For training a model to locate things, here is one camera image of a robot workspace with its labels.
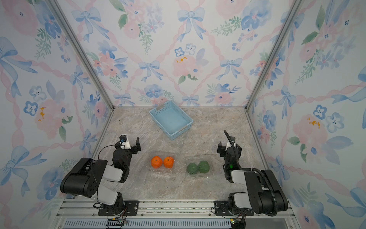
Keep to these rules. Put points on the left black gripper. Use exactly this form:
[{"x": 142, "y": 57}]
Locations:
[{"x": 133, "y": 149}]

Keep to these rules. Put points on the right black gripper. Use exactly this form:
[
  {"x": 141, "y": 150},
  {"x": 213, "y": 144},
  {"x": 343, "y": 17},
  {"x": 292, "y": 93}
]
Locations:
[{"x": 228, "y": 150}]

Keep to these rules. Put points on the green orange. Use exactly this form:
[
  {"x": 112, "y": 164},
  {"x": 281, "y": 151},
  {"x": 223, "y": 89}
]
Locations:
[
  {"x": 204, "y": 166},
  {"x": 192, "y": 169}
]

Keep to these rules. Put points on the clear container of oranges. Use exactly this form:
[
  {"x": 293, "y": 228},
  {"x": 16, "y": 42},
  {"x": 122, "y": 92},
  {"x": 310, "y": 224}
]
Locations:
[{"x": 162, "y": 155}]

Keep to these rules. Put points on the clear container of green fruit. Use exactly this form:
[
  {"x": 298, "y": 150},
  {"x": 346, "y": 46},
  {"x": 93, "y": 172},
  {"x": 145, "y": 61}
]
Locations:
[{"x": 196, "y": 160}]

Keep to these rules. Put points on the light blue plastic basket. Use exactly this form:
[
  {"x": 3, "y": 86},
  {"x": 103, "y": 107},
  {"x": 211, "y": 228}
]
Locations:
[{"x": 171, "y": 119}]

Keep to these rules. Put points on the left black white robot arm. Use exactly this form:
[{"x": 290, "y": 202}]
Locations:
[{"x": 86, "y": 176}]

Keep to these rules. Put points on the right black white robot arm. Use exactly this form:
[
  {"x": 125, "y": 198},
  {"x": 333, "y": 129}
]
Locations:
[{"x": 262, "y": 194}]

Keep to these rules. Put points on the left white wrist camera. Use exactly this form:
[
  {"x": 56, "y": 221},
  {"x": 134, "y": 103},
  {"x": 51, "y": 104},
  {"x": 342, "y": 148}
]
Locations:
[{"x": 124, "y": 142}]

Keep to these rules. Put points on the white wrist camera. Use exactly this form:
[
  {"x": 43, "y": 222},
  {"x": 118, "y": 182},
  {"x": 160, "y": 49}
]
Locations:
[
  {"x": 124, "y": 142},
  {"x": 231, "y": 142}
]

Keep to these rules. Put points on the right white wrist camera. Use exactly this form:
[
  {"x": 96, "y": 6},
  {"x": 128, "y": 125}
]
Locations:
[{"x": 231, "y": 142}]

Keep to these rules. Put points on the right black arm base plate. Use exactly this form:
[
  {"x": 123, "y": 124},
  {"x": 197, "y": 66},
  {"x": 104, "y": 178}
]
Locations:
[{"x": 221, "y": 208}]

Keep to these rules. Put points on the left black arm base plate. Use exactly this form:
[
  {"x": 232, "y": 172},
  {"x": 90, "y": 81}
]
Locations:
[{"x": 129, "y": 208}]

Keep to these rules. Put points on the aluminium mounting rail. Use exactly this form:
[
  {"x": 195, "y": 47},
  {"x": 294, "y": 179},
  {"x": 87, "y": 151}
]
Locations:
[{"x": 166, "y": 214}]

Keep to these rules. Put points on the left aluminium corner post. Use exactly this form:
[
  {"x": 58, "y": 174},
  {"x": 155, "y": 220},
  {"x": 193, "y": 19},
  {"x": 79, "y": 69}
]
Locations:
[{"x": 65, "y": 25}]

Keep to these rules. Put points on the aluminium corner post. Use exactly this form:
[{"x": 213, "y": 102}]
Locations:
[
  {"x": 293, "y": 12},
  {"x": 65, "y": 25}
]

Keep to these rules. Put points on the right aluminium corner post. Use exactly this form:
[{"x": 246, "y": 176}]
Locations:
[{"x": 293, "y": 12}]

